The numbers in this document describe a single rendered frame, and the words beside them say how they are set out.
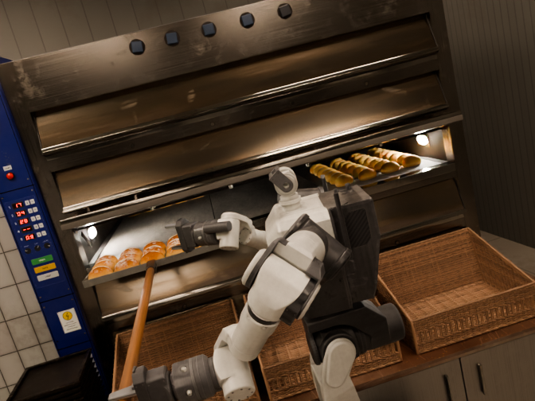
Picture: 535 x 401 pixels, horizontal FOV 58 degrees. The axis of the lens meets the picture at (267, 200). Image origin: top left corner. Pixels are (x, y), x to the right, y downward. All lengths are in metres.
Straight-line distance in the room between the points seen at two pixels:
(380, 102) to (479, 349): 1.14
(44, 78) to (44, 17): 2.94
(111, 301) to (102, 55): 1.08
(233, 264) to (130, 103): 0.85
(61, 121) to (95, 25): 2.92
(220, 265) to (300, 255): 1.40
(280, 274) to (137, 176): 1.41
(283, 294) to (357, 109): 1.55
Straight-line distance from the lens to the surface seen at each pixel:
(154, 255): 2.00
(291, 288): 0.87
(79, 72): 2.23
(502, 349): 2.24
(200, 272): 2.30
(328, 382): 1.48
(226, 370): 1.05
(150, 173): 2.20
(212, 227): 1.61
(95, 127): 2.20
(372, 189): 2.36
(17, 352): 2.56
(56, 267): 2.33
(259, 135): 2.21
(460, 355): 2.14
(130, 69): 2.20
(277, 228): 1.26
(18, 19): 5.22
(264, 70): 2.22
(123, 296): 2.35
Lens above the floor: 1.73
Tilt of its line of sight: 12 degrees down
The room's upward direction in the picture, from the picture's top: 15 degrees counter-clockwise
